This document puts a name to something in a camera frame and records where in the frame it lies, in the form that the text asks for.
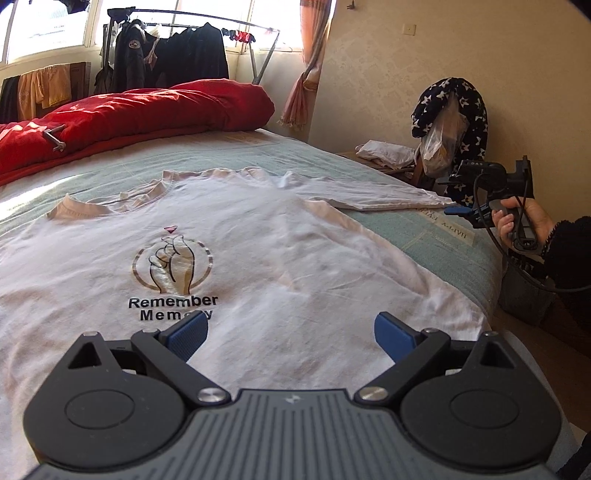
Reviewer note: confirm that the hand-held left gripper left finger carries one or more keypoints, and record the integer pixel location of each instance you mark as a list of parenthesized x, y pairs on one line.
[(187, 334)]

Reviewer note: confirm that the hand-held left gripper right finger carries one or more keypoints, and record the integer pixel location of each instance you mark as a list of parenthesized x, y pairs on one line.
[(392, 334)]

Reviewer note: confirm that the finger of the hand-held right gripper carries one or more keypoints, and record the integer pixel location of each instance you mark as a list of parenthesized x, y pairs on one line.
[(455, 211), (450, 182)]

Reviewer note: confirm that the white t-shirt hand print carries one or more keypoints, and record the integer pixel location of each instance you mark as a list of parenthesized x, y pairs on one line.
[(300, 258)]

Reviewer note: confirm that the person's right forearm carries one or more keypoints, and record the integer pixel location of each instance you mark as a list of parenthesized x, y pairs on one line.
[(572, 258)]

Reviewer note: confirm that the metal clothes drying rack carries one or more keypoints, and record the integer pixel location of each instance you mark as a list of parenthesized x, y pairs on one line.
[(266, 60)]

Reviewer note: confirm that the person's right hand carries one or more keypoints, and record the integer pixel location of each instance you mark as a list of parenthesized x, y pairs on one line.
[(538, 221)]

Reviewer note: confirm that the clear plastic bag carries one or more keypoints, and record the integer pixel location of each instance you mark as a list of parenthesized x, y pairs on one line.
[(438, 147)]

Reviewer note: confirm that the bed with green checked sheet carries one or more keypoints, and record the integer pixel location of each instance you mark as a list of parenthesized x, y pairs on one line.
[(415, 240)]

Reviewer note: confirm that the wooden bedside table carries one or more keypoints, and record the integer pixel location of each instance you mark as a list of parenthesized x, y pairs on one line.
[(401, 174)]

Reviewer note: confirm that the dark star-patterned cloth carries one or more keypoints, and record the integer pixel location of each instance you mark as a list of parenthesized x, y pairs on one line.
[(471, 120)]

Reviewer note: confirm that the white crumpled cloth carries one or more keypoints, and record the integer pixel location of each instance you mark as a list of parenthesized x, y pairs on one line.
[(385, 154)]

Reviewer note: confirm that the orange curtain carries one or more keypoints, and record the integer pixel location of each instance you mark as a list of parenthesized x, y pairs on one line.
[(304, 92)]

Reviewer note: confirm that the red duvet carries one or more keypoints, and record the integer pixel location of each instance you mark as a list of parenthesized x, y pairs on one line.
[(138, 110)]

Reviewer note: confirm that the small metal tool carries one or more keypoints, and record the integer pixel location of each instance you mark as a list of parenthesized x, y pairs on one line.
[(57, 141)]

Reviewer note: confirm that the small red hanging garments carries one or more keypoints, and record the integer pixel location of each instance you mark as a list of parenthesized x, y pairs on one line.
[(240, 36)]

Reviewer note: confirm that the black hanging sweater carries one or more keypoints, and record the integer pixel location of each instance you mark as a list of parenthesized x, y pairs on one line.
[(194, 55)]

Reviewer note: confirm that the black jacket with round patch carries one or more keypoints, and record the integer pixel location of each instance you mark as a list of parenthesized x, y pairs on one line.
[(129, 60)]

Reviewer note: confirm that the orange garment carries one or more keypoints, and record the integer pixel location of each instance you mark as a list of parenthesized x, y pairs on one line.
[(51, 85)]

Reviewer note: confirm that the dark draped garment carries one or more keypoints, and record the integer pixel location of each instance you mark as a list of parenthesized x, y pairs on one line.
[(9, 99)]

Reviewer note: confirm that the window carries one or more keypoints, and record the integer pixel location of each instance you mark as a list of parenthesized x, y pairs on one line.
[(46, 27)]

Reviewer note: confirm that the row of dark hanging laundry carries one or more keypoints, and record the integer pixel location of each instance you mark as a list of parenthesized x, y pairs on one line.
[(76, 4)]

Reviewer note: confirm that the white wall switch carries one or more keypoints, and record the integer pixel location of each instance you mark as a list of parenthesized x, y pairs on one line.
[(410, 29)]

